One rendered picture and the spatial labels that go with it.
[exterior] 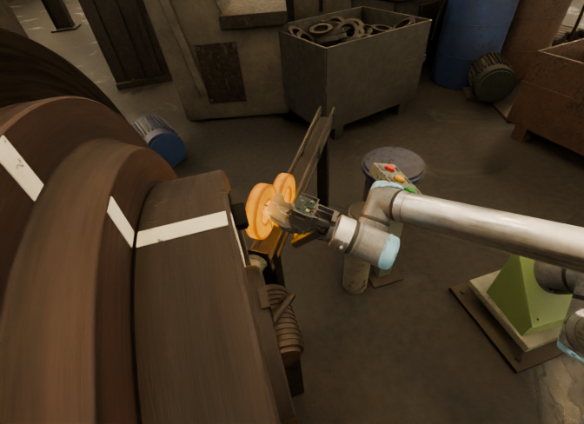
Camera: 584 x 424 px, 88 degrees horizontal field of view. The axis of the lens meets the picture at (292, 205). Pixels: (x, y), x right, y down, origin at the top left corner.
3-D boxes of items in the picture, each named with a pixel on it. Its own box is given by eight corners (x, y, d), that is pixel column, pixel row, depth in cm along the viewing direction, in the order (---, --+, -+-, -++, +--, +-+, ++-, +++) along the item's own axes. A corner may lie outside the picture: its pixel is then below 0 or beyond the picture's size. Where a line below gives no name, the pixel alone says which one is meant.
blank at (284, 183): (264, 202, 87) (275, 205, 86) (281, 162, 95) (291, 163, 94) (275, 228, 100) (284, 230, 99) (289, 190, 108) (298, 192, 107)
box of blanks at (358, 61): (324, 145, 250) (325, 43, 197) (276, 109, 304) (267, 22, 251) (414, 109, 285) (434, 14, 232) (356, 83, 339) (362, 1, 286)
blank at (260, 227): (237, 213, 73) (249, 215, 72) (262, 170, 83) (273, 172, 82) (251, 248, 85) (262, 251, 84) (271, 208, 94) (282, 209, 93)
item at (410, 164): (370, 246, 170) (380, 188, 141) (347, 208, 193) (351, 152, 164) (421, 232, 175) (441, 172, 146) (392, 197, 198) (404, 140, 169)
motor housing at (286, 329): (278, 411, 116) (258, 358, 79) (266, 354, 131) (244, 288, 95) (310, 400, 118) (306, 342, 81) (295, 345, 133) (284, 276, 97)
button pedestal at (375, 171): (376, 293, 149) (397, 200, 107) (355, 255, 166) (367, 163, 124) (405, 283, 152) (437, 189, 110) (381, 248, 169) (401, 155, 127)
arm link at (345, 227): (348, 234, 85) (340, 261, 78) (331, 227, 85) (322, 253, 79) (359, 213, 78) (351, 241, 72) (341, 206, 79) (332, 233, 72)
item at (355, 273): (348, 297, 148) (356, 225, 113) (338, 277, 157) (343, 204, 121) (370, 290, 150) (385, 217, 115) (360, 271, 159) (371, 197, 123)
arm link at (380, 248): (383, 268, 82) (394, 274, 73) (341, 251, 84) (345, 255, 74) (396, 237, 83) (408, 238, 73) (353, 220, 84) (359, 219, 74)
